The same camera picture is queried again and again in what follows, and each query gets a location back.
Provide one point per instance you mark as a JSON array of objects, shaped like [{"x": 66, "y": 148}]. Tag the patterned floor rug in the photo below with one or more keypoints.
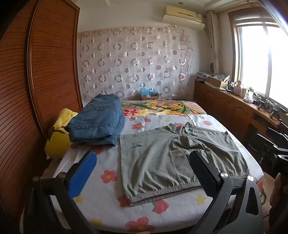
[{"x": 263, "y": 189}]

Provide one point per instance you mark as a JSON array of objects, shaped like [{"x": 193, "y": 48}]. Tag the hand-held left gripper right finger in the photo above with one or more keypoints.
[{"x": 202, "y": 172}]

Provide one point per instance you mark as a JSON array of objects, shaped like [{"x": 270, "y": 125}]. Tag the grey-green pants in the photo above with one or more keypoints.
[{"x": 157, "y": 162}]

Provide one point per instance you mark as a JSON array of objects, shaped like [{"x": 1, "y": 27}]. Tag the circle patterned sheer curtain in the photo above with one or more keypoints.
[{"x": 135, "y": 63}]

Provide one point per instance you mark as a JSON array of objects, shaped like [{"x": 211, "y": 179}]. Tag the clear bottle green cap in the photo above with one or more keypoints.
[{"x": 250, "y": 92}]

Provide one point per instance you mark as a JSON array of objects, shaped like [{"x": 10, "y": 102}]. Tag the white air conditioner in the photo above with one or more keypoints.
[{"x": 183, "y": 16}]

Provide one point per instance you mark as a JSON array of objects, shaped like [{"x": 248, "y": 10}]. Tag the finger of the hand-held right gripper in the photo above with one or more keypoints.
[
  {"x": 277, "y": 133},
  {"x": 267, "y": 144}
]

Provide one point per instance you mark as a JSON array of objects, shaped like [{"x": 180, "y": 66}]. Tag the pile of printed papers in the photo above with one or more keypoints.
[{"x": 203, "y": 76}]

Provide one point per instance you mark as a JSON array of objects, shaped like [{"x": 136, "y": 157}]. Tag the black devices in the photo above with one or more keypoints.
[{"x": 266, "y": 105}]

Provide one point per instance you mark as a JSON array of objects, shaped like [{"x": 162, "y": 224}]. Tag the open cardboard box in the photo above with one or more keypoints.
[{"x": 217, "y": 81}]

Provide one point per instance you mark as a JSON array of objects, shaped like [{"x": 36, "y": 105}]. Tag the colourful floral blanket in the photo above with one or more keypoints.
[{"x": 157, "y": 106}]

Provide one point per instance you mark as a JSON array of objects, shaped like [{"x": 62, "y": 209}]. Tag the white floral bed sheet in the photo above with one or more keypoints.
[{"x": 108, "y": 157}]

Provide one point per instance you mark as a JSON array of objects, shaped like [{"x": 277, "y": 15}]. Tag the folded blue jeans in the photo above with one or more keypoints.
[{"x": 96, "y": 121}]

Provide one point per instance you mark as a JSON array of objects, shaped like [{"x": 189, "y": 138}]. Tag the small cardboard box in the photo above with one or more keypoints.
[{"x": 151, "y": 97}]

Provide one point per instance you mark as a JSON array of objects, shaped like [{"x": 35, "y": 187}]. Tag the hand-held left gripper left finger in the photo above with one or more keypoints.
[{"x": 83, "y": 171}]

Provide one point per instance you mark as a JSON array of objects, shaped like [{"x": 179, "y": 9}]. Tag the wooden slatted wardrobe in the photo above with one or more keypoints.
[{"x": 33, "y": 78}]

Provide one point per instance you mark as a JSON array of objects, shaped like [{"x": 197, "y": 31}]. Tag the long wooden cabinet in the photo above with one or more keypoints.
[{"x": 225, "y": 103}]

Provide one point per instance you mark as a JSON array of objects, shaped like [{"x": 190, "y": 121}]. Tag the pale window curtain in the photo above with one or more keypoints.
[{"x": 213, "y": 40}]

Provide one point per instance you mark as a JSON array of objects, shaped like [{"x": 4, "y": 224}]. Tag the pink jug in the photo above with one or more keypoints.
[{"x": 238, "y": 88}]

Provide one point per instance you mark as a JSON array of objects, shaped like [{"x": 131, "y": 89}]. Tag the wooden framed window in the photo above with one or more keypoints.
[{"x": 258, "y": 56}]

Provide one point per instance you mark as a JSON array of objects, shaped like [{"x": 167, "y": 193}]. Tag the person's right hand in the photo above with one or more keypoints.
[{"x": 280, "y": 191}]

